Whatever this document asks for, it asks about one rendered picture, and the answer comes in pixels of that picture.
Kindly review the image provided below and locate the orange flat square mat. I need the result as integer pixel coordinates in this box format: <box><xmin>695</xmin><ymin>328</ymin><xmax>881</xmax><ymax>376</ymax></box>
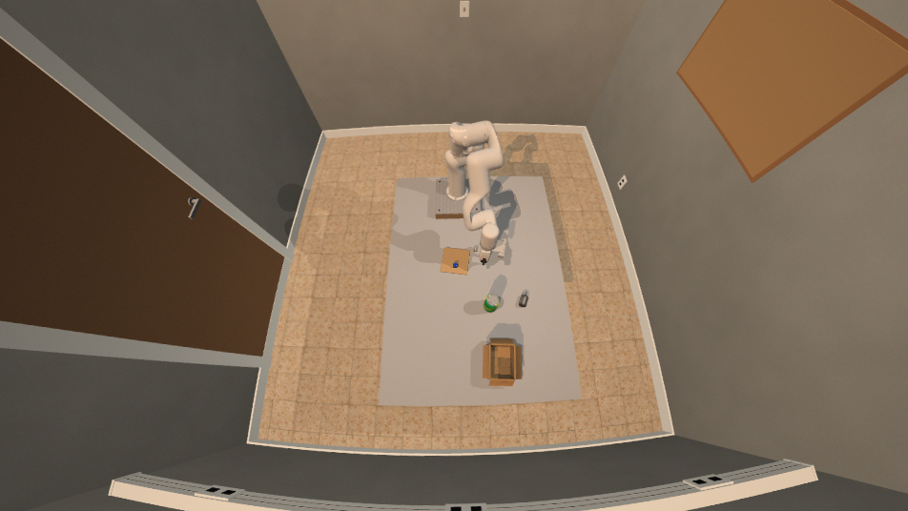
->
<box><xmin>441</xmin><ymin>247</ymin><xmax>470</xmax><ymax>275</ymax></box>

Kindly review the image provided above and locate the green drink can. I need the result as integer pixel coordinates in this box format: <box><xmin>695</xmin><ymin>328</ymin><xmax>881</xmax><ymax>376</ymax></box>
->
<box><xmin>484</xmin><ymin>294</ymin><xmax>500</xmax><ymax>313</ymax></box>

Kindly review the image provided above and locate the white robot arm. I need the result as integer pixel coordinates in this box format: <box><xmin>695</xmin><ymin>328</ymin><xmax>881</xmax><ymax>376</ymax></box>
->
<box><xmin>445</xmin><ymin>121</ymin><xmax>506</xmax><ymax>258</ymax></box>

